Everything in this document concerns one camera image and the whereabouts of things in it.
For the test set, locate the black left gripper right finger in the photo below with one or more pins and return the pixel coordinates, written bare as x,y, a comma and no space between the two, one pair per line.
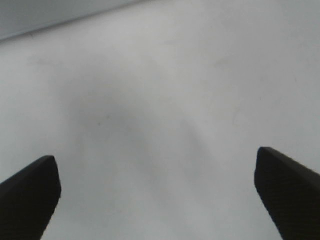
290,192

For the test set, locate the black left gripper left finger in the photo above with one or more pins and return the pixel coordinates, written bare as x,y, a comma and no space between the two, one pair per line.
29,199

